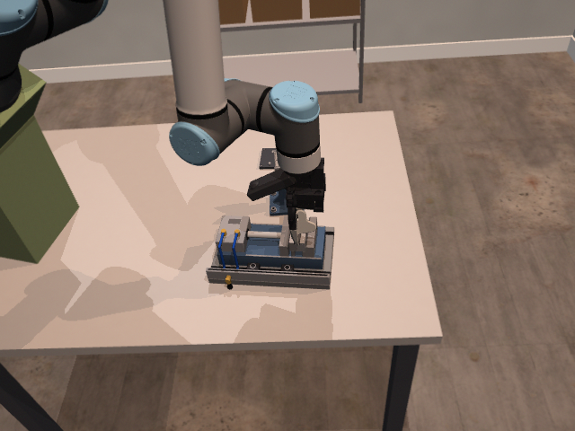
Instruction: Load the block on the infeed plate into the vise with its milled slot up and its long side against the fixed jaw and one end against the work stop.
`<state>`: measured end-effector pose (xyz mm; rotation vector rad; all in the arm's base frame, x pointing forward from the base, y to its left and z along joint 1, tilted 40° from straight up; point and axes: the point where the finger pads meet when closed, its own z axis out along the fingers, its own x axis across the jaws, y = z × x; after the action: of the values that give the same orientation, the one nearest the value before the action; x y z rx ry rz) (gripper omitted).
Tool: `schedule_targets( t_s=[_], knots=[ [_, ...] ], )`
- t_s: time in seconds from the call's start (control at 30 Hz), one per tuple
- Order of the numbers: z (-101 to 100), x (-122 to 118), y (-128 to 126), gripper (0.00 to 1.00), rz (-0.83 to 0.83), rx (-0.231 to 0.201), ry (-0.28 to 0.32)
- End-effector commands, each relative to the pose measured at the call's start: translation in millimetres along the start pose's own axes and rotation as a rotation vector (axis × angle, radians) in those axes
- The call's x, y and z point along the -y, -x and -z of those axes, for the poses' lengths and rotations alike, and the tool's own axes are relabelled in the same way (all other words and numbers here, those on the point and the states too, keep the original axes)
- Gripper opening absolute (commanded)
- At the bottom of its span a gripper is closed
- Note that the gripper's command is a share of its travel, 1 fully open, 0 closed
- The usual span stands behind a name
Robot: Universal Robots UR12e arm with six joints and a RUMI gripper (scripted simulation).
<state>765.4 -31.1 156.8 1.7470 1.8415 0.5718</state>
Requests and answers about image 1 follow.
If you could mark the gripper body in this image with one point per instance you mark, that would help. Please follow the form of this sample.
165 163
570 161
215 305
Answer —
308 189

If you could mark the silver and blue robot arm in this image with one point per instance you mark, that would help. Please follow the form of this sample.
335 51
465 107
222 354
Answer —
213 111

